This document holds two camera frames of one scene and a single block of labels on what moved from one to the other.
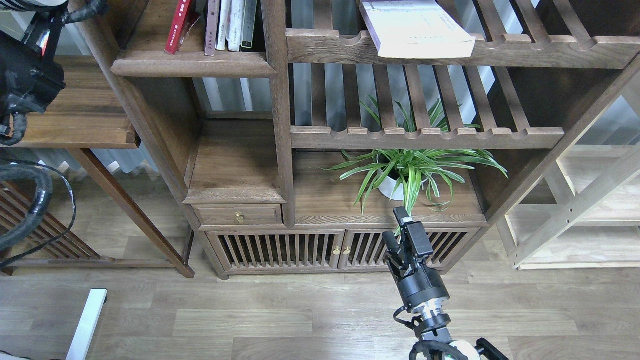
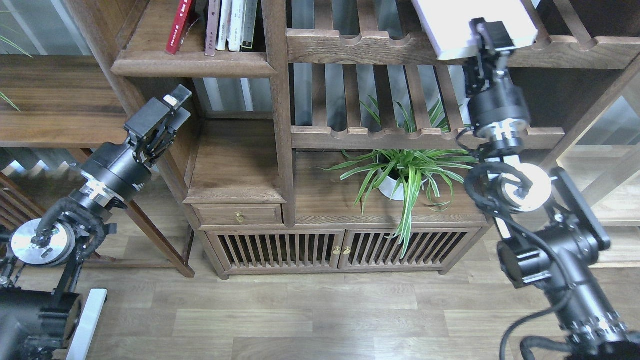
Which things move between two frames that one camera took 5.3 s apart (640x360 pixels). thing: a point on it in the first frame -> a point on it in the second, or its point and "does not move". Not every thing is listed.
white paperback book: (415, 29) -> (447, 22)
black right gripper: (423, 286) -> (497, 106)
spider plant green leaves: (406, 171) does not move
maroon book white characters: (213, 9) does not move
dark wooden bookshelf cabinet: (296, 127) does not move
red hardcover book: (176, 33) does not move
